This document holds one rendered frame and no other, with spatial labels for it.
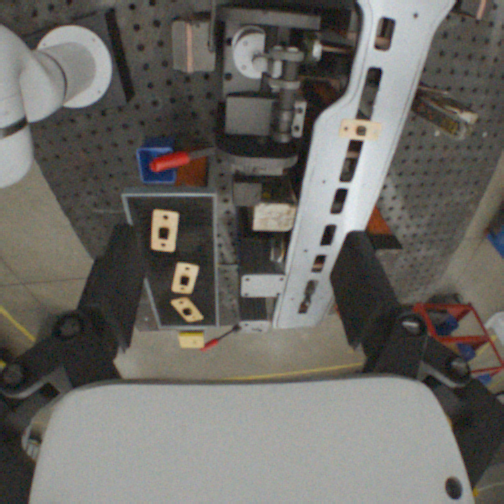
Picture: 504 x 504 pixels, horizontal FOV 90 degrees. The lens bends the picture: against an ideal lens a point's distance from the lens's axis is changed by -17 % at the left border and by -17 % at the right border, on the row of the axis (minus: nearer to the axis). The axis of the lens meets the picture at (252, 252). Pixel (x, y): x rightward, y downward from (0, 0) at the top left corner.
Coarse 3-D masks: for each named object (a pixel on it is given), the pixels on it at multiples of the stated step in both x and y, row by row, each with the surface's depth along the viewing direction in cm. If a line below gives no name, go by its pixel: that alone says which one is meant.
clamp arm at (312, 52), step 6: (306, 36) 36; (312, 36) 37; (306, 42) 35; (312, 42) 34; (318, 42) 34; (306, 48) 35; (312, 48) 35; (318, 48) 36; (306, 54) 35; (312, 54) 35; (318, 54) 36; (306, 60) 36; (312, 60) 36; (318, 60) 37
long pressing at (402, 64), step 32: (352, 0) 38; (384, 0) 37; (416, 0) 37; (448, 0) 36; (416, 32) 41; (352, 64) 45; (384, 64) 45; (416, 64) 44; (352, 96) 49; (384, 96) 49; (320, 128) 53; (384, 128) 53; (320, 160) 58; (384, 160) 58; (320, 192) 63; (352, 192) 64; (320, 224) 70; (352, 224) 71; (288, 256) 76; (288, 288) 86; (320, 288) 88; (288, 320) 99; (320, 320) 101
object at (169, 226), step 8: (160, 216) 45; (168, 216) 45; (176, 216) 45; (160, 224) 46; (168, 224) 46; (176, 224) 46; (152, 232) 47; (160, 232) 46; (168, 232) 46; (152, 240) 48; (160, 240) 48; (168, 240) 49; (160, 248) 50; (168, 248) 50
